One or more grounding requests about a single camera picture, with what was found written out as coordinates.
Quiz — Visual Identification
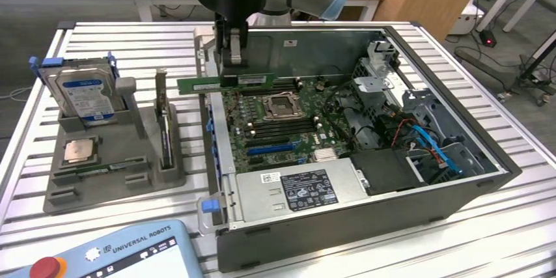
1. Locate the green RAM stick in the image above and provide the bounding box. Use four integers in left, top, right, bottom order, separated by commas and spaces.
177, 72, 278, 94
57, 157, 147, 178

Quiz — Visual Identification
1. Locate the CPU socket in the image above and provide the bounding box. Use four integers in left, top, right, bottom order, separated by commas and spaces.
259, 90, 306, 121

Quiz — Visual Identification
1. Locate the green motherboard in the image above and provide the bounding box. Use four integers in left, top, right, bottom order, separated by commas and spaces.
221, 77, 354, 174

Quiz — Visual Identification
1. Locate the graphics card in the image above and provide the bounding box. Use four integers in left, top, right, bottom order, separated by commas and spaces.
155, 68, 175, 173

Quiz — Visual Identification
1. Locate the blue expansion slot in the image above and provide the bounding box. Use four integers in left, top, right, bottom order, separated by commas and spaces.
247, 143, 295, 157

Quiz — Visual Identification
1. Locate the silver metal disk bay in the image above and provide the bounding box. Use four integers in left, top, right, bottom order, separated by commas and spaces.
351, 57, 409, 119

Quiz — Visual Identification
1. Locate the hard disk in blue caddy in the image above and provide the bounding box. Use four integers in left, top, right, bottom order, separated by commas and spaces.
29, 52, 129, 128

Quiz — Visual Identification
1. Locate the grey parts rack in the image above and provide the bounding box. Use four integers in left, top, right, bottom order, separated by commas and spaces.
42, 76, 189, 215

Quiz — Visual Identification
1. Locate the small silver heat sink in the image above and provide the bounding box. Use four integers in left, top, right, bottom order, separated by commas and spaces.
314, 147, 342, 162

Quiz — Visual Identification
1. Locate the black cooling fan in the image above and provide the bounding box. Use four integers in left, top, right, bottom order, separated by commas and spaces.
375, 113, 414, 148

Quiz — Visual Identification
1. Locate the silver CPU chip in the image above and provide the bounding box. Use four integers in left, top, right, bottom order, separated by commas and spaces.
63, 137, 101, 164

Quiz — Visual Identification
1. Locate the silver power supply unit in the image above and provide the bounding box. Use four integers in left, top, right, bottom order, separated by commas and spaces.
234, 157, 374, 223

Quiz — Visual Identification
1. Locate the black plastic shroud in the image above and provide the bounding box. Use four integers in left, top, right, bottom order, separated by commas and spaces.
350, 149, 426, 197

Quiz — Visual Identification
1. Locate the white floor unit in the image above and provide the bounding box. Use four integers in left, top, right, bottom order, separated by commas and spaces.
449, 4, 486, 36

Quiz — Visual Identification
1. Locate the black wheeled stand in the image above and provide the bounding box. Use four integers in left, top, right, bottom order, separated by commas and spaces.
454, 32, 556, 107

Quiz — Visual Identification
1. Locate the black device with red light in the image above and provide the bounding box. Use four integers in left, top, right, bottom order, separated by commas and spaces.
478, 30, 499, 48

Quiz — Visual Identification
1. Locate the black open PC case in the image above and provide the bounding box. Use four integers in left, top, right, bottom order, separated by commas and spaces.
194, 25, 523, 274

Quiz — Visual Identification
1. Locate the grey-blue disk bay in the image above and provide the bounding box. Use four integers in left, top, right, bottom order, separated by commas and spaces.
402, 89, 501, 184

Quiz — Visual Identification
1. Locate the blue-grey teach pendant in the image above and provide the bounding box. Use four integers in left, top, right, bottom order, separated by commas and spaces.
0, 219, 206, 278

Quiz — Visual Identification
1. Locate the red emergency stop button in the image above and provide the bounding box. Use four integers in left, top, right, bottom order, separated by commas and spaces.
30, 256, 69, 278

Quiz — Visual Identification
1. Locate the white cable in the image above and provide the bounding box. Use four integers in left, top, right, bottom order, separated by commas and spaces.
0, 87, 34, 100

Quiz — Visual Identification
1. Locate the blue SATA wire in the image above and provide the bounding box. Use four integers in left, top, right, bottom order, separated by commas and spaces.
411, 123, 465, 174

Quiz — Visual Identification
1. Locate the red wire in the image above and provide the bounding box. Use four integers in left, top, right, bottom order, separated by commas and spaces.
391, 118, 446, 165

